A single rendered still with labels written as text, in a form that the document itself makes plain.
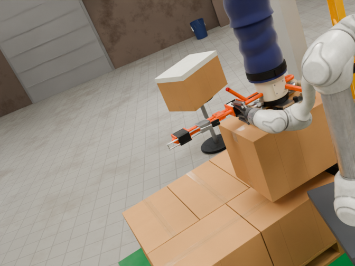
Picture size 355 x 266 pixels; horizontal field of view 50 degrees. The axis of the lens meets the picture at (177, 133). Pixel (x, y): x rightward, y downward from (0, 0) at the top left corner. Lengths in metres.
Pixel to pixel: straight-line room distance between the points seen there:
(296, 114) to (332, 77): 0.60
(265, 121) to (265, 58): 0.41
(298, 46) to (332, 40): 2.22
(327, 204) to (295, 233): 0.49
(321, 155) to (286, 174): 0.25
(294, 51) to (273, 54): 1.45
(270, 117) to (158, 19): 8.88
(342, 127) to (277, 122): 0.41
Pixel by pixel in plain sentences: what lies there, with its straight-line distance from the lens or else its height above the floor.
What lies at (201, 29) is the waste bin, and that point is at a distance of 9.92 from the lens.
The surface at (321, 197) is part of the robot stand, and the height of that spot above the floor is 0.75.
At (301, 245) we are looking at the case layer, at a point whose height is 0.28.
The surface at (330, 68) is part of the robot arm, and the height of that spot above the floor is 1.56.
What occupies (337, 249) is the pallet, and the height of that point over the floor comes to 0.05.
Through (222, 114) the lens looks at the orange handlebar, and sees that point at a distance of 2.08.
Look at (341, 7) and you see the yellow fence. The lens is 3.11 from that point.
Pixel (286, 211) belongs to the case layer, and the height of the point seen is 0.54.
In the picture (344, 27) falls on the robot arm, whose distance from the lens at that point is 1.47.
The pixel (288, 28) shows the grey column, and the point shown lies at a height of 1.15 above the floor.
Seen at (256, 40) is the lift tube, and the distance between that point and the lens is 2.08.
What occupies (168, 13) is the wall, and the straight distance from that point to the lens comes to 10.52.
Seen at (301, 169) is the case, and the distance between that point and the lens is 2.26.
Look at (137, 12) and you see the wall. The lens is 10.52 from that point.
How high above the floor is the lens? 2.04
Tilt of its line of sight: 23 degrees down
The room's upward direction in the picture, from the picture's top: 24 degrees counter-clockwise
